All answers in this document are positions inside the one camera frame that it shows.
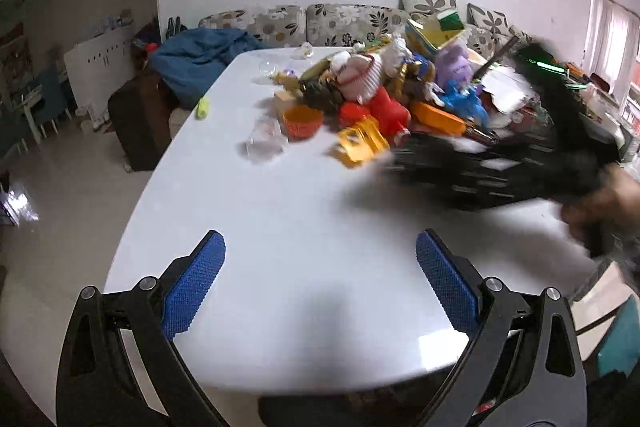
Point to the white board panel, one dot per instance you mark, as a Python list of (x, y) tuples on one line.
[(97, 67)]

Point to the clear plastic cup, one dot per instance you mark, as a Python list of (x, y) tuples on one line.
[(265, 142)]

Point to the purple plush toy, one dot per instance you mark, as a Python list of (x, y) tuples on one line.
[(455, 67)]

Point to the small glass bowl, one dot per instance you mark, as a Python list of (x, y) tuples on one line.
[(269, 68)]

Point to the green and yellow box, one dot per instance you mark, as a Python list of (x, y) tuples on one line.
[(435, 32)]

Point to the yellow-green marker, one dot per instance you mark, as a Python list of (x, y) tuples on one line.
[(202, 108)]

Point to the orange bowl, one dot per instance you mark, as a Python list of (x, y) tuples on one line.
[(302, 124)]

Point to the floral cushion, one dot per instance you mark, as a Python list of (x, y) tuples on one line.
[(427, 2), (487, 24)]

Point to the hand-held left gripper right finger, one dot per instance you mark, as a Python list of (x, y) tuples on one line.
[(446, 283)]

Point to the orange toy block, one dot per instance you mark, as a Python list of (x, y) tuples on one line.
[(437, 117)]

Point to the yellow toy truck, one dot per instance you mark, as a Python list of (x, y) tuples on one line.
[(360, 142)]

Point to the person's right hand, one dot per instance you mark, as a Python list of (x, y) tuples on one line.
[(625, 202)]

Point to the small clear container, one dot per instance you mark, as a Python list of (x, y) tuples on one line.
[(306, 52)]

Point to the gold toy robot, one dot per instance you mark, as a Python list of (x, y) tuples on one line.
[(412, 77)]

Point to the dark brown box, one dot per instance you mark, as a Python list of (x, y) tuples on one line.
[(137, 122)]

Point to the blue toy figure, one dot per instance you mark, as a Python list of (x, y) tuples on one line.
[(462, 102)]

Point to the blue blanket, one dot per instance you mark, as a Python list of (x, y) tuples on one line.
[(200, 57)]

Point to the red toy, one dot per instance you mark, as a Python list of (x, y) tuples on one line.
[(382, 112)]

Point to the white paper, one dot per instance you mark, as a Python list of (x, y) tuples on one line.
[(507, 89)]

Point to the striped plush toy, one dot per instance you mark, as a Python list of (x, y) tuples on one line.
[(362, 74)]

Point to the floral fabric sofa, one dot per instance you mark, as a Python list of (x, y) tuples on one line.
[(280, 24)]

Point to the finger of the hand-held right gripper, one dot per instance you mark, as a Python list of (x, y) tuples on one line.
[(445, 151), (440, 184)]

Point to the blue chair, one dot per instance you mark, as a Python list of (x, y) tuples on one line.
[(50, 97)]

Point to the white window curtain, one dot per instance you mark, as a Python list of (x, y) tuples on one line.
[(612, 42)]

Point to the small cardboard box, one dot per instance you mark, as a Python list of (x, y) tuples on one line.
[(286, 99)]

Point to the dark toy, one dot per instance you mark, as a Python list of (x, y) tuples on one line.
[(322, 94)]

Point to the teal chair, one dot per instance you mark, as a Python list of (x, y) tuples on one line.
[(622, 337)]

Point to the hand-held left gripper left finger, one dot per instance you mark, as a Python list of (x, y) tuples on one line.
[(196, 287)]

